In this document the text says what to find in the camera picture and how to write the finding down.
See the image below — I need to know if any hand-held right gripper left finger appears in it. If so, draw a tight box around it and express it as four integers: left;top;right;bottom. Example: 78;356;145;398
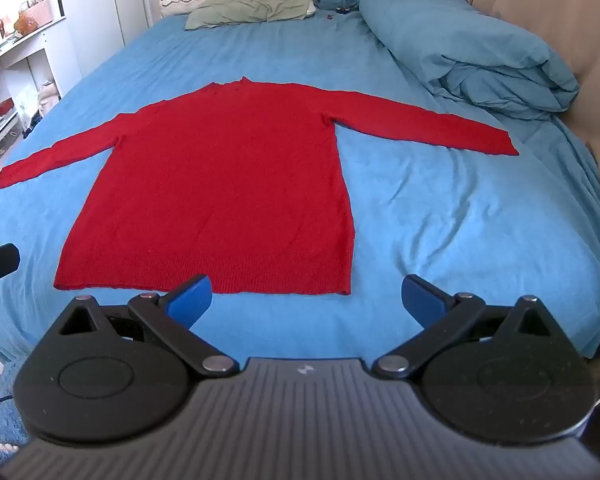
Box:
50;274;241;377

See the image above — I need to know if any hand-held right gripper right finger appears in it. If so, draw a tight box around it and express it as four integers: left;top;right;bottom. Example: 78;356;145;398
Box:
371;274;567;378

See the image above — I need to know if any red knit sweater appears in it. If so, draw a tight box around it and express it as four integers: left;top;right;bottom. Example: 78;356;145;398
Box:
0;76;520;296

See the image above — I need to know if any blue bed sheet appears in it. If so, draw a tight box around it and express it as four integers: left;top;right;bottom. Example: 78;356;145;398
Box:
0;7;600;361

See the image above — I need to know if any blue shaggy rug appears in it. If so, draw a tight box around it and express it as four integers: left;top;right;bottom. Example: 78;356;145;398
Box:
0;360;32;467

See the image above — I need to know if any white shelf unit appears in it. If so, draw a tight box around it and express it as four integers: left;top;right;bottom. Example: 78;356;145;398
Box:
0;14;77;181

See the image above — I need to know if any orange plush toy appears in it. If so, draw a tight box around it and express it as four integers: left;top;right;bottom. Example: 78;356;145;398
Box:
13;14;40;37

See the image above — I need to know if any blue duvet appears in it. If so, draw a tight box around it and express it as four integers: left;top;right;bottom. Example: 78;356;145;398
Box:
358;0;581;114

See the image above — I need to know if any pink basket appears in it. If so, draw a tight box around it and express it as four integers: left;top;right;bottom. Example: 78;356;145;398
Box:
19;0;55;27

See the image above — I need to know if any white wardrobe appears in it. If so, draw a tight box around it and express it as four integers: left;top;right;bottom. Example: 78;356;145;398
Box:
50;0;157;92

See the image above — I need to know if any green pillow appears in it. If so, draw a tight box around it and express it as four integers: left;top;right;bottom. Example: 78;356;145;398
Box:
184;0;317;31

